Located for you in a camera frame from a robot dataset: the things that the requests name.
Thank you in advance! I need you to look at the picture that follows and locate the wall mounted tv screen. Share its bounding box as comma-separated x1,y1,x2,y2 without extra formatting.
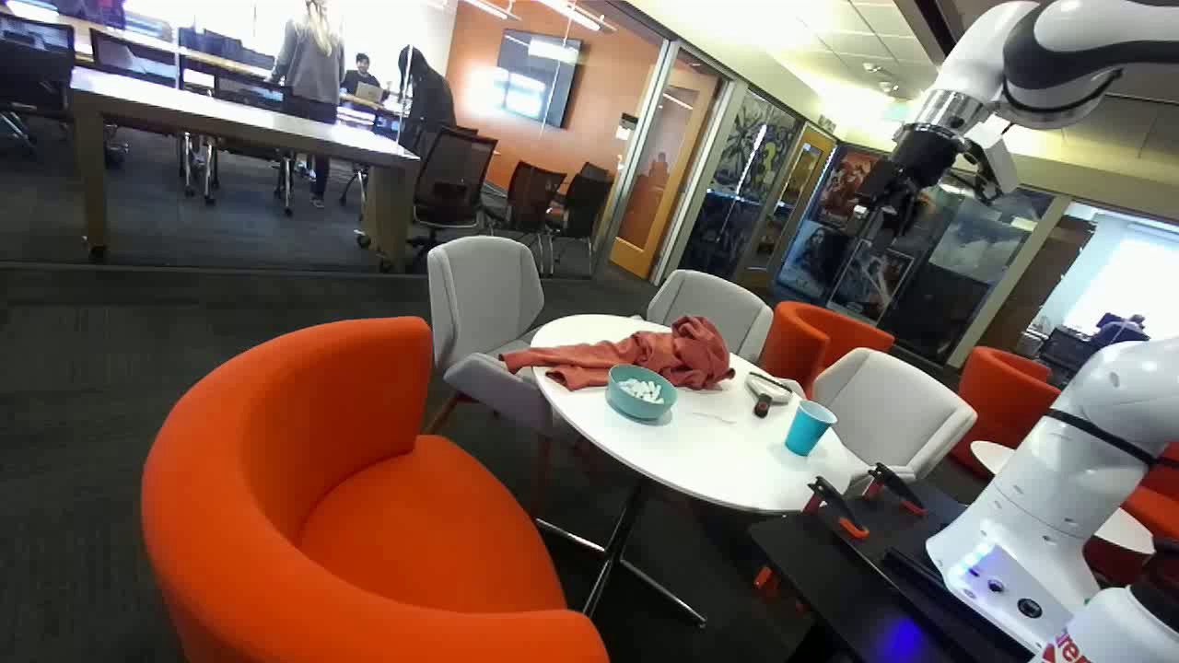
492,30,587,132

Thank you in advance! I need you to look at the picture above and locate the red wall poster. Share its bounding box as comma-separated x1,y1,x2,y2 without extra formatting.
817,144,882,237

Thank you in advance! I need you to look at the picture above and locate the seated person dark top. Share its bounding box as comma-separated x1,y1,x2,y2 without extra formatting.
340,50,384,104

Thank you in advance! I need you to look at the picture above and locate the long wooden table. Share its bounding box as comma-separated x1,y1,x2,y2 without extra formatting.
65,67,425,274

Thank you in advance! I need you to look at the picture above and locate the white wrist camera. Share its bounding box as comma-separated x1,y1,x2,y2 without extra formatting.
968,122,1025,198

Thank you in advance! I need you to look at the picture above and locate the orange wooden door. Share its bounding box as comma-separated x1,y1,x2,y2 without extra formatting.
607,53,722,283

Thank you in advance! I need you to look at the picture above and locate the blue plastic cup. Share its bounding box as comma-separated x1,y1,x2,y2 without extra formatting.
780,399,840,462

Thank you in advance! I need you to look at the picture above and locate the light grey armchair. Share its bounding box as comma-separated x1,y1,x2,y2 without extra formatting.
806,348,979,487
425,234,556,434
644,267,777,364

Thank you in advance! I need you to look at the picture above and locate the person in grey top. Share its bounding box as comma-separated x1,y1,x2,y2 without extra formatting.
264,0,345,126

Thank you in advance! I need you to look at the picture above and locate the teal bowl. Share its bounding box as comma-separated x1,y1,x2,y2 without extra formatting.
605,361,680,428

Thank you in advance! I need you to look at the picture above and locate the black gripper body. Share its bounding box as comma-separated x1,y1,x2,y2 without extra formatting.
885,122,973,198

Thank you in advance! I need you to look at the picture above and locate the orange black clamp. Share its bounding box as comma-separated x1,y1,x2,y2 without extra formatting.
860,462,933,520
803,477,878,544

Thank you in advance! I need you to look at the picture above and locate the black handled white brush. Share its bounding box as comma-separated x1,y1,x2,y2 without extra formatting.
745,364,803,423

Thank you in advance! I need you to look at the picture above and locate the black robot stand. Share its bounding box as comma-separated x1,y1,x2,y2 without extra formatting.
747,473,1048,663

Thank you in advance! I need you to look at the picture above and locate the dark haired person in black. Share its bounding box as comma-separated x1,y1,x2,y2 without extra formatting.
394,46,457,159

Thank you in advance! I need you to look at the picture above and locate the black mesh office chair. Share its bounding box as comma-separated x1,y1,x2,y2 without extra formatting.
410,126,502,251

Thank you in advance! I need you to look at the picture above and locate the orange tub chair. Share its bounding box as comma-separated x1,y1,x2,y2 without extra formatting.
138,314,615,663
760,298,899,395
1121,440,1179,544
954,343,1062,477

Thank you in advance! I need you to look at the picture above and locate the rust red sweatshirt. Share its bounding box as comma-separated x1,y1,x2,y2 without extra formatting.
497,314,738,395

